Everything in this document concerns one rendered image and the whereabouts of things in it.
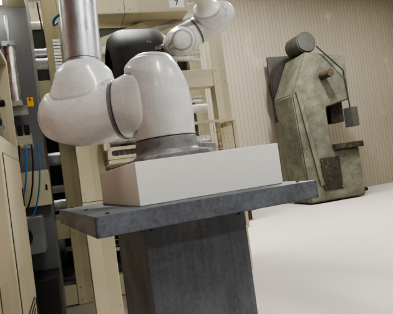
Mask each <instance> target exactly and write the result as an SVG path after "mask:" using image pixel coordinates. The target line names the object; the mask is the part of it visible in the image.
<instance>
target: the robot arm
mask: <svg viewBox="0 0 393 314"><path fill-rule="evenodd" d="M59 12H60V20H61V36H62V51H63V59H64V63H63V64H62V65H61V66H60V67H59V68H58V70H57V71H56V73H55V74H54V81H53V83H52V87H51V91H50V92H49V93H47V94H45V95H44V96H43V98H42V100H41V102H40V104H39V108H38V112H37V120H38V123H39V126H40V128H41V130H42V132H43V134H44V135H45V136H46V137H48V138H49V139H51V140H53V141H56V142H58V143H63V144H66V145H71V146H92V145H101V144H105V143H110V142H114V141H118V140H122V139H126V138H135V148H136V158H135V159H134V160H132V161H130V162H128V163H127V164H130V163H134V162H138V161H147V160H153V159H161V158H170V157H176V156H185V155H193V154H198V153H207V152H212V151H216V150H217V146H216V143H212V142H201V141H197V138H196V134H195V121H194V114H193V105H192V99H191V95H190V91H189V88H188V84H187V81H186V79H185V76H184V74H183V72H182V71H181V69H180V68H179V66H178V65H177V63H176V62H175V61H174V59H173V58H172V57H171V56H183V55H185V54H187V53H189V52H191V51H192V50H193V49H195V48H197V47H198V46H199V45H201V44H202V43H204V42H206V41H208V40H211V39H212V38H214V37H216V36H217V35H219V34H221V33H222V32H223V31H225V30H226V29H227V28H228V27H229V26H230V25H231V23H232V22H233V21H234V18H235V10H234V8H233V6H232V5H231V4H230V3H229V2H227V1H218V0H196V5H195V7H194V8H193V17H192V18H191V19H189V20H187V21H186V22H184V23H182V24H180V25H178V26H176V27H174V28H173V29H172V30H170V31H169V32H168V33H167V35H166V36H165V38H164V40H163V44H162V45H161V46H160V45H155V51H156V52H143V53H140V54H137V55H136V56H135V57H134V58H132V59H130V60H129V61H128V63H127V64H126V66H125V67H124V75H121V76H120V77H118V78H116V79H114V76H113V73H112V71H111V70H110V69H109V68H108V67H107V66H106V65H105V64H104V63H103V62H102V53H101V46H100V34H99V22H98V15H97V2H96V0H59Z"/></svg>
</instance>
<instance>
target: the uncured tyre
mask: <svg viewBox="0 0 393 314"><path fill-rule="evenodd" d="M164 38H165V35H164V34H162V33H161V32H160V31H159V30H156V29H129V30H119V31H115V32H114V33H113V34H112V35H111V36H110V37H109V38H108V39H107V41H106V46H105V65H106V66H107V67H108V68H109V69H110V70H111V71H112V73H113V76H114V79H116V78H118V77H120V76H121V75H124V67H125V66H126V64H127V63H128V61H129V60H130V59H132V58H134V57H135V56H136V55H137V54H140V53H143V52H156V51H155V45H160V46H161V45H162V44H163V40H164ZM145 40H152V43H150V44H147V43H146V41H145Z"/></svg>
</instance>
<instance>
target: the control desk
mask: <svg viewBox="0 0 393 314"><path fill-rule="evenodd" d="M0 314H39V308H38V302H37V297H36V287H35V282H34V272H33V267H32V257H31V248H30V242H29V233H28V227H27V218H26V208H25V199H24V190H23V188H22V178H21V169H20V163H19V156H18V150H17V140H16V131H15V126H14V116H13V110H12V101H11V91H10V86H9V76H8V71H7V62H6V60H5V58H4V56H3V54H2V52H1V50H0Z"/></svg>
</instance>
